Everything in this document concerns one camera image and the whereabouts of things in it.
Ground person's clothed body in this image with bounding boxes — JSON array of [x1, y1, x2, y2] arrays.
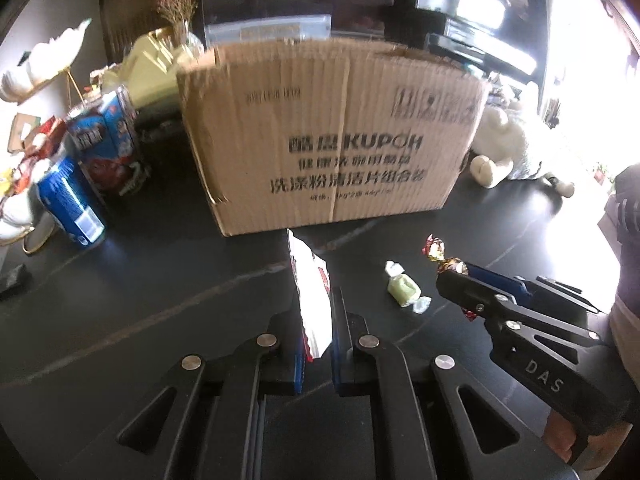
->
[[597, 162, 640, 361]]

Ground glass vase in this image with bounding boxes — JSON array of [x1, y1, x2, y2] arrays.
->
[[182, 30, 206, 58]]

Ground green wrapped candy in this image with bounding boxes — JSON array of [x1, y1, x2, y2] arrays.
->
[[384, 260, 433, 316]]

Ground blue snack carton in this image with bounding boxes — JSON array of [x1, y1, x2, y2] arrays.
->
[[66, 87, 151, 196]]

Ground red gold candy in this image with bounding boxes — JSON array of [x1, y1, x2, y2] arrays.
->
[[422, 233, 481, 322]]

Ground gold faceted gift box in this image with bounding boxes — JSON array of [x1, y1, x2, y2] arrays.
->
[[102, 27, 206, 111]]

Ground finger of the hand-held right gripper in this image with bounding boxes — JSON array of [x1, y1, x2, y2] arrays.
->
[[436, 270, 602, 345], [462, 261, 610, 317]]

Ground white and red snack packet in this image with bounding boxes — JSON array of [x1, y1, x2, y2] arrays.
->
[[287, 229, 333, 362]]

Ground person's right hand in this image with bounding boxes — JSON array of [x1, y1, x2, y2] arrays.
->
[[544, 407, 583, 463]]

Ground clear plastic container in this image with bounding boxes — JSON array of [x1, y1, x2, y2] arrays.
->
[[204, 12, 333, 47]]

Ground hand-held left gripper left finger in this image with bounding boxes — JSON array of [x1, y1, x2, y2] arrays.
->
[[75, 310, 307, 480]]

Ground white shell-shaped stand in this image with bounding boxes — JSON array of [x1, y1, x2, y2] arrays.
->
[[0, 19, 93, 106]]

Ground black flat object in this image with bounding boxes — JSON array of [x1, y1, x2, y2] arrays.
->
[[0, 265, 28, 301]]

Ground dried flower bouquet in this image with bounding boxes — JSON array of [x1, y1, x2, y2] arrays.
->
[[157, 0, 198, 36]]

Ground pile of red snack packets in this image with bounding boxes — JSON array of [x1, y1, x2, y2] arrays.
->
[[15, 117, 68, 192]]

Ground white plush toy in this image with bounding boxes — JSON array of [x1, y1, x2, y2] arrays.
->
[[470, 95, 576, 198]]

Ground white shell dish gold base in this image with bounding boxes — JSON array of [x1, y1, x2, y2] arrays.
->
[[0, 157, 57, 257]]

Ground small brown cardboard box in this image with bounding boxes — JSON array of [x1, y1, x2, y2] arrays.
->
[[7, 112, 42, 153]]

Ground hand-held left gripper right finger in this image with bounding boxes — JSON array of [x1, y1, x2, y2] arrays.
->
[[330, 287, 576, 480]]

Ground blue drink can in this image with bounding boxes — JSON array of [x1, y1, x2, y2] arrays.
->
[[37, 156, 107, 251]]

